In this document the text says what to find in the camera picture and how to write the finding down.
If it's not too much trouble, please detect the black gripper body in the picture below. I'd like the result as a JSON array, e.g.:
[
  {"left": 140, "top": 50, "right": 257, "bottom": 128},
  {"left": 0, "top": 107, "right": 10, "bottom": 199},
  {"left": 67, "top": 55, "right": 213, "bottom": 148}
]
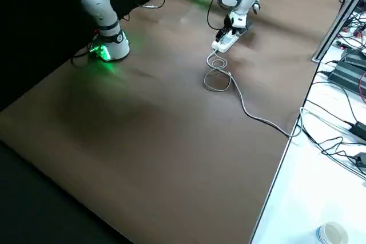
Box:
[{"left": 239, "top": 3, "right": 261, "bottom": 35}]

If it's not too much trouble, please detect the white power strip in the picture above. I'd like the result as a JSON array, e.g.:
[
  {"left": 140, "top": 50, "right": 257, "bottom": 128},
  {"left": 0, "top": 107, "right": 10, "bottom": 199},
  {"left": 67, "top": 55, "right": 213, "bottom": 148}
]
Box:
[{"left": 211, "top": 28, "right": 240, "bottom": 54}]

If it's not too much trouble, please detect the large black power supply box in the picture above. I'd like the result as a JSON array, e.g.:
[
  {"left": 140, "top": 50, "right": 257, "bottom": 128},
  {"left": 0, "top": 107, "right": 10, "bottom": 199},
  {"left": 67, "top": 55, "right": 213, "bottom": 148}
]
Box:
[{"left": 327, "top": 60, "right": 366, "bottom": 96}]

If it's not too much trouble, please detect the small black power supply box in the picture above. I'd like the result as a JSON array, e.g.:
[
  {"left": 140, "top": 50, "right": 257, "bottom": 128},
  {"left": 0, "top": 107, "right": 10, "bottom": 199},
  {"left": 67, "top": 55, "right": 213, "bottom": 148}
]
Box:
[{"left": 339, "top": 47, "right": 366, "bottom": 69}]

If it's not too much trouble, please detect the small black power adapter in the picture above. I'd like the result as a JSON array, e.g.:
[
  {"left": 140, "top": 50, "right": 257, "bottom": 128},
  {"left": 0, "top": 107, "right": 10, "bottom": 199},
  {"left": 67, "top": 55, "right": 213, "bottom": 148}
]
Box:
[{"left": 353, "top": 152, "right": 366, "bottom": 168}]

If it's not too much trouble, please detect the white paper cup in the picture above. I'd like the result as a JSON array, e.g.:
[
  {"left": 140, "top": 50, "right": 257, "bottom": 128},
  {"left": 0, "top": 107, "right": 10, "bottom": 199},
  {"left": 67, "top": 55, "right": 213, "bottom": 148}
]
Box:
[{"left": 316, "top": 221, "right": 349, "bottom": 244}]

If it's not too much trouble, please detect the thin white charger cable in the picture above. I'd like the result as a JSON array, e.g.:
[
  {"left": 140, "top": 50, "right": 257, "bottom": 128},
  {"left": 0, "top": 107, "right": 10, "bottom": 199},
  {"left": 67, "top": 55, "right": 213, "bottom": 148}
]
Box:
[{"left": 203, "top": 58, "right": 232, "bottom": 93}]

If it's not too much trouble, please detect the thick white power strip cable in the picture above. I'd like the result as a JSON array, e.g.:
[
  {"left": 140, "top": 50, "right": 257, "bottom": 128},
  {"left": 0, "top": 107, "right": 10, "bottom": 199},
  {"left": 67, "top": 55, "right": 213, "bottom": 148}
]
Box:
[{"left": 206, "top": 49, "right": 301, "bottom": 138}]

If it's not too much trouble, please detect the aluminium frame post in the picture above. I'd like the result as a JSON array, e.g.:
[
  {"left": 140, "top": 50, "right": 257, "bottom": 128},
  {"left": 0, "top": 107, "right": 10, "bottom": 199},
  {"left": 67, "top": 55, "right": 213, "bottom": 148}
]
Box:
[{"left": 311, "top": 0, "right": 366, "bottom": 62}]

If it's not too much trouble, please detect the black desk cable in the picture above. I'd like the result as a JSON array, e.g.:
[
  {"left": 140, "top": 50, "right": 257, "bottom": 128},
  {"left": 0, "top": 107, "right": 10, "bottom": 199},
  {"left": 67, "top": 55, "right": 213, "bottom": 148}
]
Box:
[
  {"left": 297, "top": 106, "right": 366, "bottom": 176},
  {"left": 310, "top": 81, "right": 360, "bottom": 122},
  {"left": 303, "top": 98, "right": 352, "bottom": 126}
]

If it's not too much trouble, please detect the red cable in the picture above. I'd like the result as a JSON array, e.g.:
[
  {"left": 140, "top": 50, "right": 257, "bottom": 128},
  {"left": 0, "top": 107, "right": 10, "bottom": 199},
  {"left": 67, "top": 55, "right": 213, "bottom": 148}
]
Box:
[{"left": 357, "top": 71, "right": 366, "bottom": 99}]

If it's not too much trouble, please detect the black foot cable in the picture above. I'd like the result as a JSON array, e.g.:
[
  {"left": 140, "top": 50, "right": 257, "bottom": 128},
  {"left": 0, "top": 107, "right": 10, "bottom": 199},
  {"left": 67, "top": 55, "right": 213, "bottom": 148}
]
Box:
[{"left": 70, "top": 47, "right": 100, "bottom": 69}]

